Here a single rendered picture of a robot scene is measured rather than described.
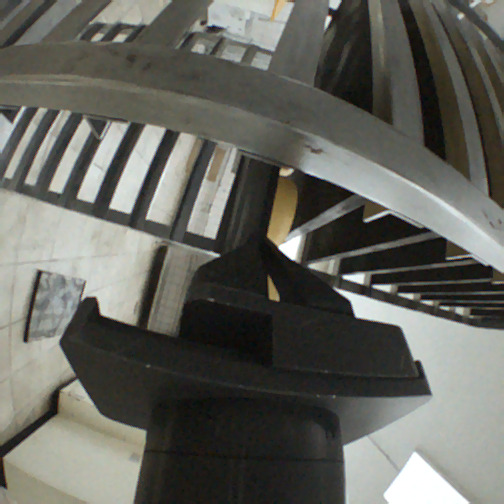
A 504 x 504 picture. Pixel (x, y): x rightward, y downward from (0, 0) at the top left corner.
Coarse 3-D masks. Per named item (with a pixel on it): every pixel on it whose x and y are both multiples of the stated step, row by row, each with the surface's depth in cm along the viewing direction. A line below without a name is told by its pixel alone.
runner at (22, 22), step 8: (32, 0) 11; (40, 0) 11; (48, 0) 11; (56, 0) 14; (24, 8) 11; (32, 8) 11; (40, 8) 13; (48, 8) 14; (16, 16) 10; (24, 16) 11; (32, 16) 12; (40, 16) 13; (8, 24) 10; (16, 24) 10; (24, 24) 12; (32, 24) 13; (0, 32) 10; (8, 32) 10; (16, 32) 12; (24, 32) 13; (0, 40) 10; (8, 40) 12; (16, 40) 13
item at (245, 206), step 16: (256, 160) 24; (240, 176) 50; (256, 176) 20; (272, 176) 14; (240, 192) 36; (256, 192) 18; (272, 192) 13; (240, 208) 29; (256, 208) 16; (272, 208) 13; (240, 224) 24; (256, 224) 14; (224, 240) 48; (240, 240) 20
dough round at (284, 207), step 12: (288, 180) 17; (276, 192) 16; (288, 192) 16; (276, 204) 15; (288, 204) 15; (276, 216) 15; (288, 216) 16; (276, 228) 16; (288, 228) 16; (276, 240) 16
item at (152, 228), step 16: (48, 192) 48; (64, 208) 50; (80, 208) 49; (112, 208) 51; (160, 224) 52; (192, 240) 53; (208, 240) 54; (320, 272) 57; (352, 288) 58; (400, 304) 60; (448, 320) 63
